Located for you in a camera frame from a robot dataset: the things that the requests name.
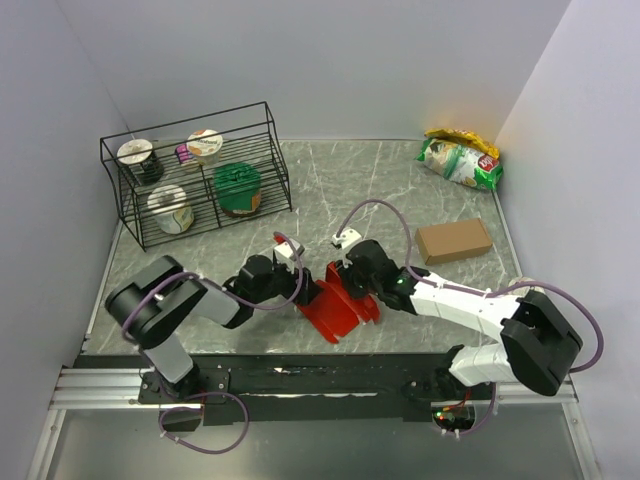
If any purple cable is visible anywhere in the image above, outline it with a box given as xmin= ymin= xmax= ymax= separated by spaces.
xmin=335 ymin=199 xmax=605 ymax=437
xmin=121 ymin=230 xmax=305 ymax=455

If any small purple white cup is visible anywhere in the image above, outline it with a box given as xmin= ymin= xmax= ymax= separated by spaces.
xmin=175 ymin=144 xmax=194 ymax=164

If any green lidded jar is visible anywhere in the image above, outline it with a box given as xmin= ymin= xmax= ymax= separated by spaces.
xmin=212 ymin=162 xmax=262 ymax=217

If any green chips bag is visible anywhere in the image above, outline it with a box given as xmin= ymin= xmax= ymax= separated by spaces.
xmin=416 ymin=137 xmax=503 ymax=191

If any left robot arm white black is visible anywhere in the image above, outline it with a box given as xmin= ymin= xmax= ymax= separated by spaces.
xmin=105 ymin=255 xmax=322 ymax=402

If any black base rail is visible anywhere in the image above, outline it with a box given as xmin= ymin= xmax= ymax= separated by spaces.
xmin=74 ymin=353 xmax=496 ymax=431

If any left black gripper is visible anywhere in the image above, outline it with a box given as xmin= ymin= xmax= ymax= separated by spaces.
xmin=252 ymin=257 xmax=324 ymax=306

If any brown cardboard box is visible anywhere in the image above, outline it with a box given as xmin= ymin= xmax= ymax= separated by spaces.
xmin=415 ymin=218 xmax=493 ymax=265

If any white yogurt cup orange label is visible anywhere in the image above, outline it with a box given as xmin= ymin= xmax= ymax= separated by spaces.
xmin=186 ymin=129 xmax=224 ymax=166

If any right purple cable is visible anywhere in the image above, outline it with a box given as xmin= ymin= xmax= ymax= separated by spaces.
xmin=335 ymin=199 xmax=605 ymax=437

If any yellow chips bag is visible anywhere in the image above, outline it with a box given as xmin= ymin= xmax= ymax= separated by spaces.
xmin=424 ymin=128 xmax=500 ymax=159

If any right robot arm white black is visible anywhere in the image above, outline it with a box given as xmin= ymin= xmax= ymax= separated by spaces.
xmin=340 ymin=240 xmax=583 ymax=399

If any black wire rack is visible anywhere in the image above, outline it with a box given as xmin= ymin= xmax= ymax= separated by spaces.
xmin=100 ymin=101 xmax=293 ymax=250

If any white cup lower shelf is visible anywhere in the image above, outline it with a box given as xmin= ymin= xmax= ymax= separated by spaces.
xmin=147 ymin=185 xmax=195 ymax=235

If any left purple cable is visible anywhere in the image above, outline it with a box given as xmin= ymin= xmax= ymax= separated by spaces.
xmin=121 ymin=230 xmax=305 ymax=455

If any aluminium frame rail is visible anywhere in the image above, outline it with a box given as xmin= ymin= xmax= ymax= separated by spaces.
xmin=26 ymin=319 xmax=603 ymax=480

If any red paper box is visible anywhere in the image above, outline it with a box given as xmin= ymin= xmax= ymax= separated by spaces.
xmin=295 ymin=261 xmax=380 ymax=344

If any foil lid dark cup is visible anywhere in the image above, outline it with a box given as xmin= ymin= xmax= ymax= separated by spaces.
xmin=117 ymin=139 xmax=164 ymax=186

